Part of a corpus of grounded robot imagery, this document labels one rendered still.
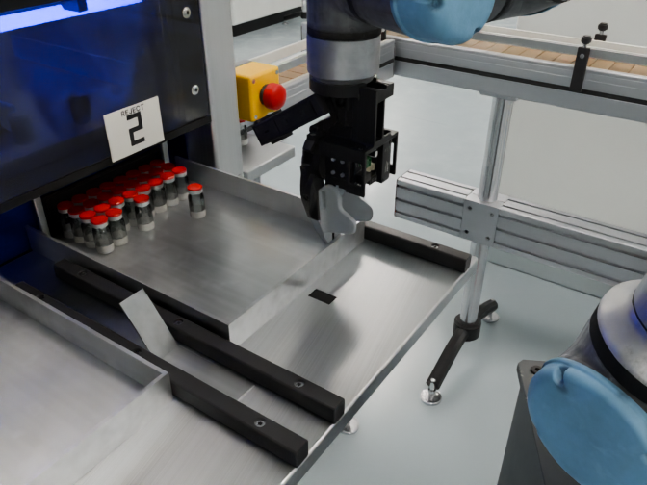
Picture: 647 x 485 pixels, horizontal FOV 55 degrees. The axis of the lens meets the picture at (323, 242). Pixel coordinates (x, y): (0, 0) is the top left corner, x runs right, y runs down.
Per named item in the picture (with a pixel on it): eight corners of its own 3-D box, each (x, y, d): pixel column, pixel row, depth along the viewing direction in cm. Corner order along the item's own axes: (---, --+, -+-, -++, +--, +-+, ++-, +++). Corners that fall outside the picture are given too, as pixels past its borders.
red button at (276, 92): (254, 109, 96) (252, 84, 94) (271, 102, 98) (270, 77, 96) (273, 114, 94) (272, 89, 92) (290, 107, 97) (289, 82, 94)
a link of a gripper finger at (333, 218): (349, 268, 72) (351, 197, 67) (308, 252, 75) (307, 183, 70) (363, 255, 74) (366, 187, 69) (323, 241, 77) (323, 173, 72)
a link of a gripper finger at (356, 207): (363, 255, 74) (366, 187, 69) (323, 241, 77) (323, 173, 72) (376, 243, 76) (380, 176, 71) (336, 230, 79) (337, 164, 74)
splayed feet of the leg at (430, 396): (413, 399, 175) (417, 362, 168) (481, 308, 210) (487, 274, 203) (439, 411, 171) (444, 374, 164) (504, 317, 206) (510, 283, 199)
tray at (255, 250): (31, 249, 79) (24, 226, 77) (179, 175, 97) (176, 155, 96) (231, 351, 63) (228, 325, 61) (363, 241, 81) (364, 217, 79)
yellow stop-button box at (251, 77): (218, 114, 98) (213, 69, 95) (246, 101, 103) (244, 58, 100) (254, 124, 95) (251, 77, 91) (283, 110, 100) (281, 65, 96)
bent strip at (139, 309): (128, 348, 63) (118, 302, 60) (150, 332, 66) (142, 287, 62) (233, 405, 57) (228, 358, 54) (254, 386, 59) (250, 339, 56)
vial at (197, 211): (187, 216, 86) (183, 189, 84) (197, 210, 88) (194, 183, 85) (198, 220, 85) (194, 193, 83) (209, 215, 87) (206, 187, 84)
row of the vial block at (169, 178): (82, 245, 80) (74, 215, 77) (183, 192, 92) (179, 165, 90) (92, 251, 79) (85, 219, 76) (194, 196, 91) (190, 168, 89)
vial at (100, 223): (92, 251, 79) (86, 219, 76) (107, 243, 80) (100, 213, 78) (104, 256, 78) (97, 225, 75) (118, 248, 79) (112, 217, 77)
